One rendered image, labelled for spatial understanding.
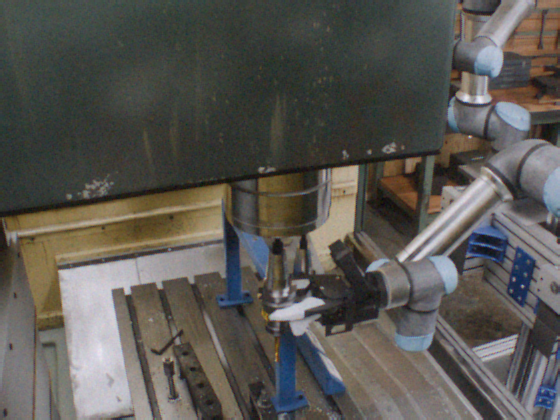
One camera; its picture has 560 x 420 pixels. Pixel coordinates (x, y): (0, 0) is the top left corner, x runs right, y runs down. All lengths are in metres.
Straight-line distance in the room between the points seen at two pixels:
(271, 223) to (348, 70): 0.24
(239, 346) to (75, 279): 0.70
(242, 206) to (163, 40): 0.29
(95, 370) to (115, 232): 0.47
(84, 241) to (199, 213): 0.40
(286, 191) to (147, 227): 1.26
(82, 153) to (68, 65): 0.10
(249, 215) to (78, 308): 1.22
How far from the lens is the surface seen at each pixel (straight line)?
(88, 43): 0.66
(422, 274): 1.09
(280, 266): 0.95
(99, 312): 1.98
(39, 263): 2.08
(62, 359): 2.07
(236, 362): 1.54
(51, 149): 0.69
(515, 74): 4.18
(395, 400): 1.66
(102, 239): 2.04
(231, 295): 1.72
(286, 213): 0.83
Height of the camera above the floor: 1.94
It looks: 28 degrees down
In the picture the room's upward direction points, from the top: straight up
